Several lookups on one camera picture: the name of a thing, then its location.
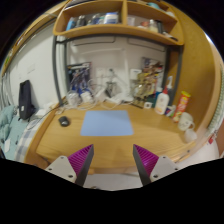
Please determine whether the robot model kit box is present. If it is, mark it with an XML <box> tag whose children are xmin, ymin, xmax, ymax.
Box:
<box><xmin>67</xmin><ymin>62</ymin><xmax>92</xmax><ymax>94</ymax></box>

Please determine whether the teal blanket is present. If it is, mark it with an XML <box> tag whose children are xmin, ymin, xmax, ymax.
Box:
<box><xmin>0</xmin><ymin>105</ymin><xmax>18</xmax><ymax>161</ymax></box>

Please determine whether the wooden shelf unit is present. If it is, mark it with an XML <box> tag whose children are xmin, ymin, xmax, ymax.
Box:
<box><xmin>53</xmin><ymin>0</ymin><xmax>185</xmax><ymax>47</ymax></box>

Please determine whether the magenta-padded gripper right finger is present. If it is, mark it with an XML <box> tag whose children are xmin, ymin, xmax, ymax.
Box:
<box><xmin>132</xmin><ymin>143</ymin><xmax>181</xmax><ymax>187</ymax></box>

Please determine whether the steel cup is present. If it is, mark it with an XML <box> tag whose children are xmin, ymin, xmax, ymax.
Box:
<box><xmin>105</xmin><ymin>80</ymin><xmax>118</xmax><ymax>98</ymax></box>

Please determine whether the white charger block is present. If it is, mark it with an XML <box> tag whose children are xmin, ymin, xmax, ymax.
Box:
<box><xmin>80</xmin><ymin>91</ymin><xmax>94</xmax><ymax>104</ymax></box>

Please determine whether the blue mouse pad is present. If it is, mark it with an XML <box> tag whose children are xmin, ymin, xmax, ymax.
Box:
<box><xmin>79</xmin><ymin>110</ymin><xmax>135</xmax><ymax>137</ymax></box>

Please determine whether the white cup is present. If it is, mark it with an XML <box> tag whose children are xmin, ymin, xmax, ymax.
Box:
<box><xmin>184</xmin><ymin>129</ymin><xmax>198</xmax><ymax>144</ymax></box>

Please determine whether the white wall socket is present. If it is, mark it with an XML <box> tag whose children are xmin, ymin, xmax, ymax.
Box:
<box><xmin>96</xmin><ymin>67</ymin><xmax>116</xmax><ymax>81</ymax></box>

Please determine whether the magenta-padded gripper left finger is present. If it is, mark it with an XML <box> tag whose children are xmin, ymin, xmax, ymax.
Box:
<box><xmin>44</xmin><ymin>143</ymin><xmax>95</xmax><ymax>188</ymax></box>

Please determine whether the checkered bed sheet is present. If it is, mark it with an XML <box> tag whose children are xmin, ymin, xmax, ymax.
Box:
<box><xmin>14</xmin><ymin>128</ymin><xmax>38</xmax><ymax>163</ymax></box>

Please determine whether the red yellow snack can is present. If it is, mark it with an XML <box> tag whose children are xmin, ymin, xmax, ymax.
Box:
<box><xmin>172</xmin><ymin>90</ymin><xmax>192</xmax><ymax>123</ymax></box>

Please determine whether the clear domed plastic cup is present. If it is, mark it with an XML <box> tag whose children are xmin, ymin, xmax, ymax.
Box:
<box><xmin>65</xmin><ymin>91</ymin><xmax>80</xmax><ymax>107</ymax></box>

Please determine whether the white mug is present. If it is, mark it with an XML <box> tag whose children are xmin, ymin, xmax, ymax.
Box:
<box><xmin>177</xmin><ymin>111</ymin><xmax>196</xmax><ymax>132</ymax></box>

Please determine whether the brown tree figure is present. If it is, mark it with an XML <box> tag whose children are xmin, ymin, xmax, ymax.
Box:
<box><xmin>134</xmin><ymin>68</ymin><xmax>158</xmax><ymax>103</ymax></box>

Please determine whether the white pump lotion bottle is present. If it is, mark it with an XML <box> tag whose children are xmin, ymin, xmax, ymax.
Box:
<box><xmin>154</xmin><ymin>85</ymin><xmax>170</xmax><ymax>116</ymax></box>

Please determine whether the black hanging bag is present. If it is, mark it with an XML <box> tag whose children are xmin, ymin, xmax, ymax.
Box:
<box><xmin>18</xmin><ymin>79</ymin><xmax>36</xmax><ymax>121</ymax></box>

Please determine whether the black computer mouse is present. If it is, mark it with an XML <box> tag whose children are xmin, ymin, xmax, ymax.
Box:
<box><xmin>58</xmin><ymin>115</ymin><xmax>71</xmax><ymax>128</ymax></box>

